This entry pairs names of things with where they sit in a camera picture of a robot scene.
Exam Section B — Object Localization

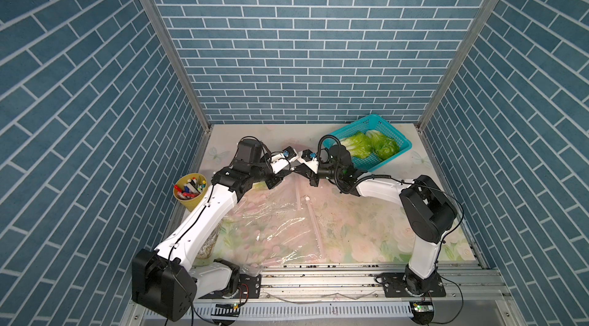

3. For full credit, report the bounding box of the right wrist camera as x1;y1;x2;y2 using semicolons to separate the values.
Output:
298;150;319;174

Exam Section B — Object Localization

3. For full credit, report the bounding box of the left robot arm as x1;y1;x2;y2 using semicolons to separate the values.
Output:
131;136;297;321

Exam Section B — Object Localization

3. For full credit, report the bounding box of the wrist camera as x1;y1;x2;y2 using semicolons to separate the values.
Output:
270;147;298;174
298;150;319;174

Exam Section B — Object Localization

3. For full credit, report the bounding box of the zip-top bag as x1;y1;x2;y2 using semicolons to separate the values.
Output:
212;206;324;275
253;158;317;190
221;180;321;263

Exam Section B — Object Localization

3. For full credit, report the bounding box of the teal plastic basket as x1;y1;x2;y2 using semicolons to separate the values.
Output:
330;114;413;171

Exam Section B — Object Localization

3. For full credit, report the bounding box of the chinese cabbage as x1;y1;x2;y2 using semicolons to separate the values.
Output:
365;130;400;160
341;132;373;159

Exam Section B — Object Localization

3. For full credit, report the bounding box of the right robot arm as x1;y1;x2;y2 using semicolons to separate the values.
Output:
291;144;463;296

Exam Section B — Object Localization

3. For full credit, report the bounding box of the yellow pen cup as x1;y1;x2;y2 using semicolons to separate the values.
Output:
173;173;209;212

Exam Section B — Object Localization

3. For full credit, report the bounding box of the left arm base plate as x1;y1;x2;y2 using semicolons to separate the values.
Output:
213;274;262;301

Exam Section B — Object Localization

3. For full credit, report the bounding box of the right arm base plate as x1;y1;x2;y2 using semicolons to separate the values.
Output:
374;269;446;298

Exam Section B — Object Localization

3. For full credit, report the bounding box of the aluminium mounting rail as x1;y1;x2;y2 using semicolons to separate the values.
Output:
130;265;514;305

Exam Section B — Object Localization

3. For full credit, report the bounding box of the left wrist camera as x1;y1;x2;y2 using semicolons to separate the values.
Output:
270;147;298;174

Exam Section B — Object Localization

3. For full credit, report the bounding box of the red marker pen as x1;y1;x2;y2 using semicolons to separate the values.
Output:
174;185;187;200

